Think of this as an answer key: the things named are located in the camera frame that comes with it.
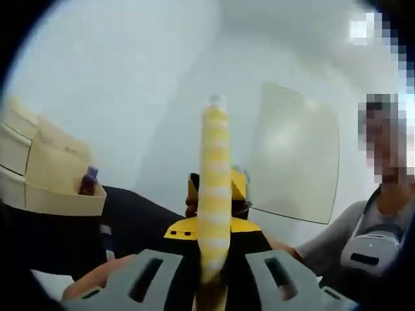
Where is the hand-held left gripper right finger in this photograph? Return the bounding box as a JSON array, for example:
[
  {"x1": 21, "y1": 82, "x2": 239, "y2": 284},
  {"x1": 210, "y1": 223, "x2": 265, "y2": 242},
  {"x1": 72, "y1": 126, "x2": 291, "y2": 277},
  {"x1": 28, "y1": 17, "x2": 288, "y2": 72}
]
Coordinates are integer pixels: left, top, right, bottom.
[{"x1": 226, "y1": 217, "x2": 356, "y2": 311}]

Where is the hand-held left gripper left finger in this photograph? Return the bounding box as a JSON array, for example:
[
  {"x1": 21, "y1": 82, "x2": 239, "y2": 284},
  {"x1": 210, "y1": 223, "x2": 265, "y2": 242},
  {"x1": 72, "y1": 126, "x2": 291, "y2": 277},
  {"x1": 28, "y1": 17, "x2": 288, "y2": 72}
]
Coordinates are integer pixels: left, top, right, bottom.
[{"x1": 61, "y1": 216, "x2": 202, "y2": 311}]

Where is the yellow white striped cosmetic bottle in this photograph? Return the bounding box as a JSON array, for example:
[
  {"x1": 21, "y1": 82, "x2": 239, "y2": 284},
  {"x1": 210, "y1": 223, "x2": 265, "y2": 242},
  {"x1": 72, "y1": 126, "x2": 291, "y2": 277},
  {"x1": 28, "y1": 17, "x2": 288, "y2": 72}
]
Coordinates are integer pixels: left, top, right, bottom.
[{"x1": 196, "y1": 93, "x2": 233, "y2": 311}]

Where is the purple cosmetic bottle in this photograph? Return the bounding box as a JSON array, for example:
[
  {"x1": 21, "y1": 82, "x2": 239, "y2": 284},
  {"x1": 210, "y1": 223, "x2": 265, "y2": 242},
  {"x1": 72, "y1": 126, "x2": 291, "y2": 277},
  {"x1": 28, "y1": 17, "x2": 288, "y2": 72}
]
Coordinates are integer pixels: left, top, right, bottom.
[{"x1": 80, "y1": 165, "x2": 99, "y2": 197}]

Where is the person's left hand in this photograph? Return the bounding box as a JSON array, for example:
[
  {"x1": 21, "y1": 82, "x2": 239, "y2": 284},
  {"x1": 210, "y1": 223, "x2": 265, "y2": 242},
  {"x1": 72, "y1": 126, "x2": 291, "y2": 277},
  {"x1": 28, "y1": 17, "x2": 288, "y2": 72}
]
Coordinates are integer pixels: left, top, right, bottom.
[{"x1": 60, "y1": 253, "x2": 139, "y2": 301}]

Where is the white chest device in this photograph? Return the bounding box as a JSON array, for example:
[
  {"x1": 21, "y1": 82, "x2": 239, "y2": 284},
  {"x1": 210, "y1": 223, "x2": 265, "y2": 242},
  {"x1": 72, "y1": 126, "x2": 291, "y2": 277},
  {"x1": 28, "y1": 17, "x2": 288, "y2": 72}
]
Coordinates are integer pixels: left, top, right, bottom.
[{"x1": 342, "y1": 223, "x2": 403, "y2": 270}]

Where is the cream wooden desk organizer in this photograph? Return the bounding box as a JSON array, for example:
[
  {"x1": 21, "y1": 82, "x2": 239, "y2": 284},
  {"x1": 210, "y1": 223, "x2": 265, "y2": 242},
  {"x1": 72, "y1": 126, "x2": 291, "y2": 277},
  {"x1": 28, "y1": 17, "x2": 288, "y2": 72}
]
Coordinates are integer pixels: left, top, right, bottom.
[{"x1": 0, "y1": 97, "x2": 108, "y2": 217}]

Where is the cream wall panel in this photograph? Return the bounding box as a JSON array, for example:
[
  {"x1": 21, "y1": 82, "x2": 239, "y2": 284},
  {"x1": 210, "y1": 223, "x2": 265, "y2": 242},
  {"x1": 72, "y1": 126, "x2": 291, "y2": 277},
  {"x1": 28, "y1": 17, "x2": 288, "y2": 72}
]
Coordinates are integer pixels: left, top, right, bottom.
[{"x1": 248, "y1": 82, "x2": 341, "y2": 225}]

